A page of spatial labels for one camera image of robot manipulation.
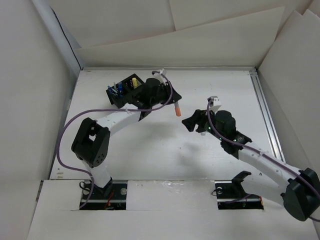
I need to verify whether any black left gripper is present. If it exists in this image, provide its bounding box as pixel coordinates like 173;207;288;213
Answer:
150;81;181;106

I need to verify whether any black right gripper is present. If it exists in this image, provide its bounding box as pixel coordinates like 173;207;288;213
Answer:
181;107;225;141

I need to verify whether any orange cap highlighter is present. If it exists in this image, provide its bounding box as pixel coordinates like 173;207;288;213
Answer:
174;101;182;117

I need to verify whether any blue grip gel pen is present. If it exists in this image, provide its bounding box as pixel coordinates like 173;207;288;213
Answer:
107;85;119;97

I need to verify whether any yellow highlighter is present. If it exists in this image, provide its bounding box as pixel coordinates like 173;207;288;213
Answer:
131;77;141;89

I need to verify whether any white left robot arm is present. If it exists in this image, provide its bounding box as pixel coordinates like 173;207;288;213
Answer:
71;74;182;199

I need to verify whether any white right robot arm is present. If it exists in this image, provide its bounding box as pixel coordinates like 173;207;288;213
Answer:
182;109;320;222

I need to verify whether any black slotted organizer box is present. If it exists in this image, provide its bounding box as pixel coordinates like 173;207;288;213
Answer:
106;73;145;109

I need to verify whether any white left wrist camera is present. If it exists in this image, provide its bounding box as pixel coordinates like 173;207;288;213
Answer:
151;68;167;84

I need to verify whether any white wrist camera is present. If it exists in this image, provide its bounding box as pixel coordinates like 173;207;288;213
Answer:
151;68;167;84
207;96;222;113

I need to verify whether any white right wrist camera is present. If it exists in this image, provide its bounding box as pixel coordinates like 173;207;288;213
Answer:
207;96;222;113

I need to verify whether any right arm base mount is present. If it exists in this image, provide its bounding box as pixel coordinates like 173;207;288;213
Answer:
211;171;264;210

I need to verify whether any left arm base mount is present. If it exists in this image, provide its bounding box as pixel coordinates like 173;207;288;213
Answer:
79;180;128;211

